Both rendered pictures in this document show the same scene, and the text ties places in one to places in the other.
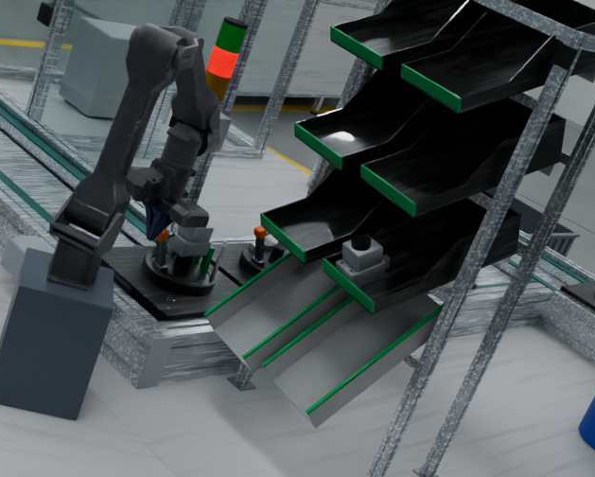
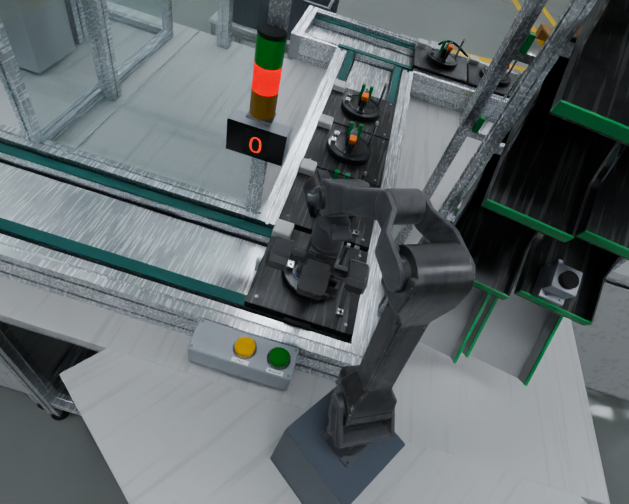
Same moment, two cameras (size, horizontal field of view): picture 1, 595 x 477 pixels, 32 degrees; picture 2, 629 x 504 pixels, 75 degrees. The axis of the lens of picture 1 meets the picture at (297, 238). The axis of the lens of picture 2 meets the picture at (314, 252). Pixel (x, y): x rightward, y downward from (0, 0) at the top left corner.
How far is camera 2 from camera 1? 147 cm
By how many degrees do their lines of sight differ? 43
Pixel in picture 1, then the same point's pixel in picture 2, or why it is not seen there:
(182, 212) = (359, 285)
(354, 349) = (514, 308)
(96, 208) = (379, 413)
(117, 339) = (326, 368)
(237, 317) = not seen: hidden behind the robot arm
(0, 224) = (144, 310)
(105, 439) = (393, 467)
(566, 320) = (423, 87)
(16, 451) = not seen: outside the picture
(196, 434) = (414, 395)
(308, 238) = (483, 265)
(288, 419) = not seen: hidden behind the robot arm
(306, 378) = (490, 342)
